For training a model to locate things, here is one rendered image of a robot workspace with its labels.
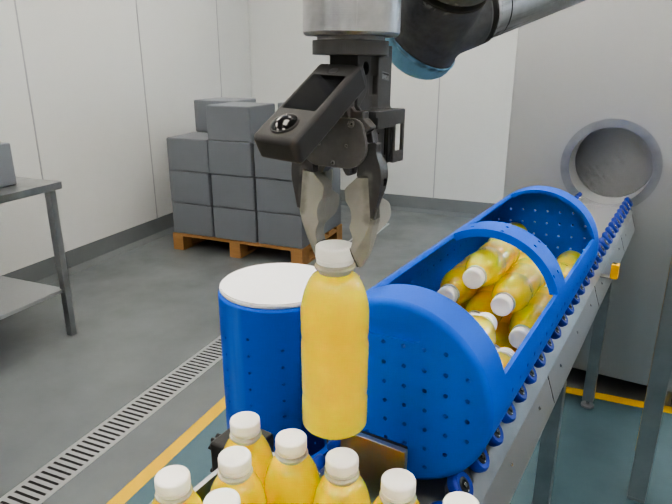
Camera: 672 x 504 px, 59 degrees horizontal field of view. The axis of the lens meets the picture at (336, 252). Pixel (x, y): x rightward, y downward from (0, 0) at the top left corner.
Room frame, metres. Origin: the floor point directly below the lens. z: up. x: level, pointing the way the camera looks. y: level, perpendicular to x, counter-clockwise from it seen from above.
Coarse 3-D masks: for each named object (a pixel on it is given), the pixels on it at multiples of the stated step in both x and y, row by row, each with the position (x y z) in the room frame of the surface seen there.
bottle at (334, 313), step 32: (320, 288) 0.54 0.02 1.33; (352, 288) 0.54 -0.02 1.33; (320, 320) 0.53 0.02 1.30; (352, 320) 0.53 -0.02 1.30; (320, 352) 0.53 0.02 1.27; (352, 352) 0.53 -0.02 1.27; (320, 384) 0.53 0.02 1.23; (352, 384) 0.53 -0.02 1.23; (320, 416) 0.53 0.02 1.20; (352, 416) 0.53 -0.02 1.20
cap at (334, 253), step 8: (328, 240) 0.57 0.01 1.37; (336, 240) 0.57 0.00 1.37; (344, 240) 0.57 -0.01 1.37; (320, 248) 0.55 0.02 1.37; (328, 248) 0.55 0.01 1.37; (336, 248) 0.55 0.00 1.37; (344, 248) 0.55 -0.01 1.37; (320, 256) 0.55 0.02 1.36; (328, 256) 0.54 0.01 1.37; (336, 256) 0.54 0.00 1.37; (344, 256) 0.54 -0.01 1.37; (320, 264) 0.55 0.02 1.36; (328, 264) 0.54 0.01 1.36; (336, 264) 0.54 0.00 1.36; (344, 264) 0.54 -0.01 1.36
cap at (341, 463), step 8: (336, 448) 0.60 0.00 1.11; (344, 448) 0.60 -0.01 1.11; (328, 456) 0.58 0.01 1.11; (336, 456) 0.58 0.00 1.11; (344, 456) 0.58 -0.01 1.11; (352, 456) 0.58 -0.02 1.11; (328, 464) 0.57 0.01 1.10; (336, 464) 0.57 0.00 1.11; (344, 464) 0.57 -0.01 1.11; (352, 464) 0.57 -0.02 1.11; (328, 472) 0.57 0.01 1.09; (336, 472) 0.56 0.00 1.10; (344, 472) 0.56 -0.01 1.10; (352, 472) 0.57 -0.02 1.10
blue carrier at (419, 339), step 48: (528, 192) 1.45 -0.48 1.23; (480, 240) 1.49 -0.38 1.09; (528, 240) 1.07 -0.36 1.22; (576, 240) 1.43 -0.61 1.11; (384, 288) 0.80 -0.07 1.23; (432, 288) 1.21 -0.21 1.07; (576, 288) 1.18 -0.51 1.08; (384, 336) 0.75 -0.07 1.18; (432, 336) 0.71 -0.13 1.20; (480, 336) 0.73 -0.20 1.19; (528, 336) 0.85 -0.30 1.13; (384, 384) 0.75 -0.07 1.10; (432, 384) 0.71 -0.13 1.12; (480, 384) 0.68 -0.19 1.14; (384, 432) 0.75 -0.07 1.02; (432, 432) 0.71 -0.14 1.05; (480, 432) 0.67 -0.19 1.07
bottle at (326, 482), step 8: (320, 480) 0.59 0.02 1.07; (328, 480) 0.57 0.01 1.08; (336, 480) 0.57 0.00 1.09; (344, 480) 0.57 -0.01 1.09; (352, 480) 0.57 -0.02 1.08; (360, 480) 0.58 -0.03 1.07; (320, 488) 0.57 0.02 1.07; (328, 488) 0.57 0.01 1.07; (336, 488) 0.56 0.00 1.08; (344, 488) 0.56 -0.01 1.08; (352, 488) 0.57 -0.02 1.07; (360, 488) 0.57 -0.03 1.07; (320, 496) 0.57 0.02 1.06; (328, 496) 0.56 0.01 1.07; (336, 496) 0.56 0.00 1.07; (344, 496) 0.56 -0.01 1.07; (352, 496) 0.56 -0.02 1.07; (360, 496) 0.56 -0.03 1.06; (368, 496) 0.58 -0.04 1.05
